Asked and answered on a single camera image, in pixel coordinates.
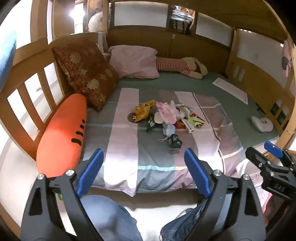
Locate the white round plush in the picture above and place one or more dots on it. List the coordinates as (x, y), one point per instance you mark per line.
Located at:
(95, 22)

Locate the red cardboard box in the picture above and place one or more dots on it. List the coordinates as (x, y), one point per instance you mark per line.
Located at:
(200, 118)

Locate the person's right leg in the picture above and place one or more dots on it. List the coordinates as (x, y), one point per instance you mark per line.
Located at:
(182, 224)

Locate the wooden bunk bed frame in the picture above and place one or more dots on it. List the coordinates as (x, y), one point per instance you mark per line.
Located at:
(138, 39)

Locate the white crumpled paper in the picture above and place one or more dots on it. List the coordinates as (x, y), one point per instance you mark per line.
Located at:
(183, 110)

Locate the black crumpled wrapper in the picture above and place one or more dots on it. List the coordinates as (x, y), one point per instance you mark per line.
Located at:
(174, 141)

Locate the small white box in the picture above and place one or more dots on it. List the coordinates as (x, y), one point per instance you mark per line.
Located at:
(188, 126)

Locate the yellow crumpled wrapper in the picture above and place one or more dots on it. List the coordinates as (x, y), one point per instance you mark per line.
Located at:
(142, 111)

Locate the brown floral cushion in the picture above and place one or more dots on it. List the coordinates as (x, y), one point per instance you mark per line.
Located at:
(85, 71)

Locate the green white wrapper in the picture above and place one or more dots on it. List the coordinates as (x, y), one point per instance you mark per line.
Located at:
(193, 121)

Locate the round dark badge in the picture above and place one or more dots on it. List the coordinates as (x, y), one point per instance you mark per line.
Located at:
(132, 117)

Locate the blue cloth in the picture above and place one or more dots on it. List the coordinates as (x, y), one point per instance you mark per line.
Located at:
(7, 58)

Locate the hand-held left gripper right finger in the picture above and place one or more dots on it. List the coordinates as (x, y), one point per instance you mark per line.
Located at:
(196, 173)

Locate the white paper pad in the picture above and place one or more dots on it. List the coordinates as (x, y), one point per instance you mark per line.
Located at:
(231, 90)

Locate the orange carrot pillow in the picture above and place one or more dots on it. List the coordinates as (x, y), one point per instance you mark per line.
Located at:
(60, 141)

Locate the pink printed cloth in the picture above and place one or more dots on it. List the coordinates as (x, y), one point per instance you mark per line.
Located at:
(288, 60)

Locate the blue face mask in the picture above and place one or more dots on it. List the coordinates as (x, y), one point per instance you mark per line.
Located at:
(168, 131)

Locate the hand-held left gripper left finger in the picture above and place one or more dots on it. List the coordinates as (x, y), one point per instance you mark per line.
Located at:
(90, 171)

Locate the person's knees in jeans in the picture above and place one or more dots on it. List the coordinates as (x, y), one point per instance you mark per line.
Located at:
(111, 217)

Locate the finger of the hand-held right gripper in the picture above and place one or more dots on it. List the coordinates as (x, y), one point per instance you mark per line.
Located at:
(272, 148)
(254, 155)

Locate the black green packet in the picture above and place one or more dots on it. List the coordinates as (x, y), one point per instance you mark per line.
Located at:
(150, 124)

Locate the pink grey striped blanket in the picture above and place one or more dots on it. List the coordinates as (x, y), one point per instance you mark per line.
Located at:
(129, 148)

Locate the pink pillow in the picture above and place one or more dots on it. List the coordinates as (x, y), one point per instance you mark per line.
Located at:
(134, 60)

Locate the white plastic device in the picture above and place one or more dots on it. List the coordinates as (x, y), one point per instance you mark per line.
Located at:
(261, 124)

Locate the red striped plush toy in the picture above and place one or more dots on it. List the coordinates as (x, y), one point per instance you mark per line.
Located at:
(178, 66)

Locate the pink plastic bag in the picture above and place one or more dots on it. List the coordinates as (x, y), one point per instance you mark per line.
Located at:
(167, 112)

